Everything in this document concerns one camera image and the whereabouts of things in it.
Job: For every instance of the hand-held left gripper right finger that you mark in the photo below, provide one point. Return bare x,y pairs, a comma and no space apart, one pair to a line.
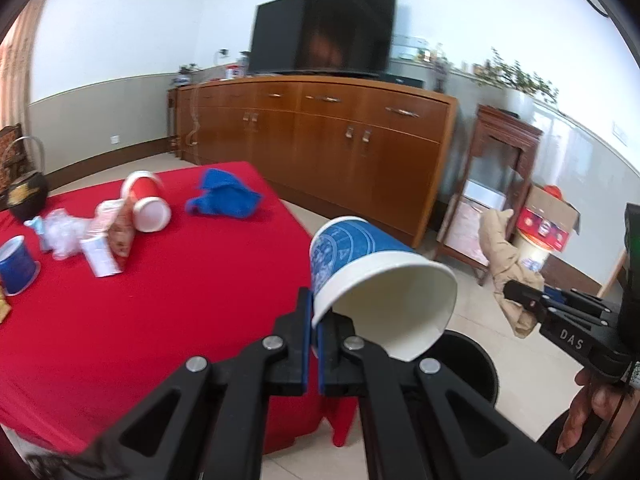
323,360

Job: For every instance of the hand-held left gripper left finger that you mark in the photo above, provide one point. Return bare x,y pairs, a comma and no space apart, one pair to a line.
302,345

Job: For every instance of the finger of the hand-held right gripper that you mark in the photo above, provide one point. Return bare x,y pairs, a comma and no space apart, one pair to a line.
570,340
555,294

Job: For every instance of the brown paper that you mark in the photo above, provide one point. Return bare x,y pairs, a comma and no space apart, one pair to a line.
500,255

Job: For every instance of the black trash bin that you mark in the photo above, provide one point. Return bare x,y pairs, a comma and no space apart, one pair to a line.
472,355

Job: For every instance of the person's right hand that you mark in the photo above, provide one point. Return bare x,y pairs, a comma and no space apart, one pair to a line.
597,395

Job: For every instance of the white floral waste bin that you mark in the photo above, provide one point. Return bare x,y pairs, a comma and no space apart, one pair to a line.
530,252

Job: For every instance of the open cardboard box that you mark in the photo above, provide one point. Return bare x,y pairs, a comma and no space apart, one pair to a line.
547,222

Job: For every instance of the person's dark clothing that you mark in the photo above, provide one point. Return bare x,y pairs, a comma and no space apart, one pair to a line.
550,435

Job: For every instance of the pink floral cushion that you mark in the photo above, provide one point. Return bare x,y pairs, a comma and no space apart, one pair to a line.
465,230

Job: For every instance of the white flat box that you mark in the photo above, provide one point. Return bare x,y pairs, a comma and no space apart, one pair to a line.
482,194

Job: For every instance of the red tablecloth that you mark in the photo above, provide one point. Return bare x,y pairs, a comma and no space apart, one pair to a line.
150,320

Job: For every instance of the blue cloth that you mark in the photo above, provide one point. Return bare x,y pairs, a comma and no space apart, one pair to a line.
225,195

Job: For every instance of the dark wooden side stand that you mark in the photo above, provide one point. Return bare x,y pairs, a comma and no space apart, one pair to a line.
505,125

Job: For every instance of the wooden sideboard cabinet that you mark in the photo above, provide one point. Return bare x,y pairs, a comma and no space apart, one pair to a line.
350,160

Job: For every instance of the potted green plant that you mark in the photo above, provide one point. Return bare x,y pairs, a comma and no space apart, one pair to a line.
517,80

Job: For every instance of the red paper cup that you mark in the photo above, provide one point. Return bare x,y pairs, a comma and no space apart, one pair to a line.
145,195

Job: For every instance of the white small carton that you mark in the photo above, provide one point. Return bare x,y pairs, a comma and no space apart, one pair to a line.
102,257

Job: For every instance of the vase with dried flowers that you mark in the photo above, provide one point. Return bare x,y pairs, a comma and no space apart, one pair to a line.
440,72

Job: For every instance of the black set-top box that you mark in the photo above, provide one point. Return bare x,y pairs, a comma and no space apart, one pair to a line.
402,80

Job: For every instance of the clear crumpled plastic wrap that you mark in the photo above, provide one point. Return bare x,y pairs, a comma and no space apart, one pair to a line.
65,232

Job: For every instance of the small white red jar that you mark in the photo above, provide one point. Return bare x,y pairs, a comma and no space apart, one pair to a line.
232,73

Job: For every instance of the clear glass tank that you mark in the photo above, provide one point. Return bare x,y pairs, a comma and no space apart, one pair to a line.
407,47

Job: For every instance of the blue patterned paper cup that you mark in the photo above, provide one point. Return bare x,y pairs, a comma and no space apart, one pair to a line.
17,265

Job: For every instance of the yellow snack packet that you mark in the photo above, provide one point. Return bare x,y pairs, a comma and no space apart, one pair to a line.
4,307

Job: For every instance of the black flat television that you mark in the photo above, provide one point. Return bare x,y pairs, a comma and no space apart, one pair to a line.
325,30

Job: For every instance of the beige curtain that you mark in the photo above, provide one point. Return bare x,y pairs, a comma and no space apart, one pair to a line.
22,50

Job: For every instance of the wooden frame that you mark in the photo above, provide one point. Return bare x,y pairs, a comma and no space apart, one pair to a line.
612,275

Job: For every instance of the white wall socket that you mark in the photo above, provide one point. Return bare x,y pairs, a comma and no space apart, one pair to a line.
115,140

